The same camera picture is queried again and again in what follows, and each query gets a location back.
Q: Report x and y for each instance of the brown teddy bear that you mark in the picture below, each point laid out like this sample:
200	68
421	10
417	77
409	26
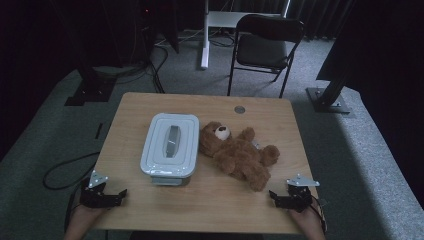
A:
238	155

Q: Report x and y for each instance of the round grey table grommet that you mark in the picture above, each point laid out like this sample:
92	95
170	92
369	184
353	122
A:
239	109

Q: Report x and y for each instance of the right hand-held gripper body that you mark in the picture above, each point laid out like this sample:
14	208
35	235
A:
300	196

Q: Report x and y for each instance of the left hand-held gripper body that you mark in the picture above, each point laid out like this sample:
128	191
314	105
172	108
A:
95	195

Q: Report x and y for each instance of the person's left hand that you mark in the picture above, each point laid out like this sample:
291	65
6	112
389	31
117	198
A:
83	220

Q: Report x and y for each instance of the black metal stand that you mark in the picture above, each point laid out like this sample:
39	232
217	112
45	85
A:
328	98
91	86

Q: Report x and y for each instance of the black folding chair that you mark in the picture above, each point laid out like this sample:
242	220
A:
263	50

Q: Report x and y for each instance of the pale grey box lid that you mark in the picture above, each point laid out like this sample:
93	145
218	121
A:
170	145

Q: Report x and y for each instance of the black tape strip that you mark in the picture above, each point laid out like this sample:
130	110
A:
98	130

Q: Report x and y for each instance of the person's right hand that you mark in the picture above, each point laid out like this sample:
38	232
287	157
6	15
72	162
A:
308	221

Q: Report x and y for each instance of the clear plastic storage box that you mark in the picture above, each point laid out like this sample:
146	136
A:
168	181

